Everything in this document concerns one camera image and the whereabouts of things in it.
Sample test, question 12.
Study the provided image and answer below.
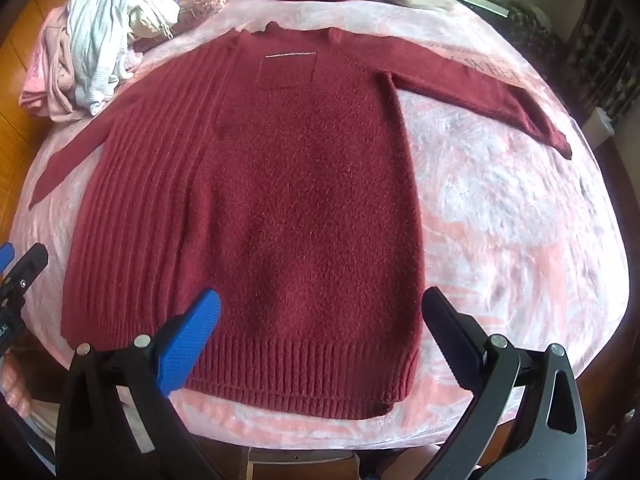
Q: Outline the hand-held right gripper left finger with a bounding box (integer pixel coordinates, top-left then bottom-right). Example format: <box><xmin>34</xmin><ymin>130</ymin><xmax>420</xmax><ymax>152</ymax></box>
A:
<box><xmin>54</xmin><ymin>287</ymin><xmax>236</xmax><ymax>480</ymax></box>

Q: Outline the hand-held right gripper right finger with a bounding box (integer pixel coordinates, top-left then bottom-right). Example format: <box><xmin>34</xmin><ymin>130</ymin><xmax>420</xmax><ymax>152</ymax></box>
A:
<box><xmin>421</xmin><ymin>286</ymin><xmax>588</xmax><ymax>480</ymax></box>

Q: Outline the maroon knit sweater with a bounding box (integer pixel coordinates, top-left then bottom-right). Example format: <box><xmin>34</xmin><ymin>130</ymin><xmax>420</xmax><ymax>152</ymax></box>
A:
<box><xmin>29</xmin><ymin>24</ymin><xmax>573</xmax><ymax>421</ymax></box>

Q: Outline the person's left hand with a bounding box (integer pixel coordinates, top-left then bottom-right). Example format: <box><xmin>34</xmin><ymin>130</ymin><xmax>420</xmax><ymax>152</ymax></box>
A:
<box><xmin>0</xmin><ymin>352</ymin><xmax>34</xmax><ymax>417</ymax></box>

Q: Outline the pink patterned bedsheet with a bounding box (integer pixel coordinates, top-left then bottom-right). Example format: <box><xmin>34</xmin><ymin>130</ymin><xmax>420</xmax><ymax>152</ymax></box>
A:
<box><xmin>15</xmin><ymin>0</ymin><xmax>631</xmax><ymax>453</ymax></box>

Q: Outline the pale pink garment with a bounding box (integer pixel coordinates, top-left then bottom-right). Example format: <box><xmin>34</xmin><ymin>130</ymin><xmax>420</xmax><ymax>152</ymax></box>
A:
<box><xmin>19</xmin><ymin>7</ymin><xmax>96</xmax><ymax>123</ymax></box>

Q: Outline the light blue knit garment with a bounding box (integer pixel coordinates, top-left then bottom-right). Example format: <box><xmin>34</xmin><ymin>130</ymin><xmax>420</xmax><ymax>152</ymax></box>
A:
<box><xmin>66</xmin><ymin>0</ymin><xmax>151</xmax><ymax>116</ymax></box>

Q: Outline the white bin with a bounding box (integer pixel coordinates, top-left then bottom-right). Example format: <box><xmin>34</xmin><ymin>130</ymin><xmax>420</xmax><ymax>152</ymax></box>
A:
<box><xmin>582</xmin><ymin>107</ymin><xmax>621</xmax><ymax>151</ymax></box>

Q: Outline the cream zippered garment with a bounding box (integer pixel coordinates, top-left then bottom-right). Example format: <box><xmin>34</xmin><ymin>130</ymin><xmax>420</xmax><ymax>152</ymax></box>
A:
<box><xmin>127</xmin><ymin>0</ymin><xmax>181</xmax><ymax>43</ymax></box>

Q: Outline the dark patterned furniture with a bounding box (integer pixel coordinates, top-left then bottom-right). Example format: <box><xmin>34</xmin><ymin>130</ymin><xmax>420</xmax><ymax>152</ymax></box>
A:
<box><xmin>510</xmin><ymin>0</ymin><xmax>640</xmax><ymax>121</ymax></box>

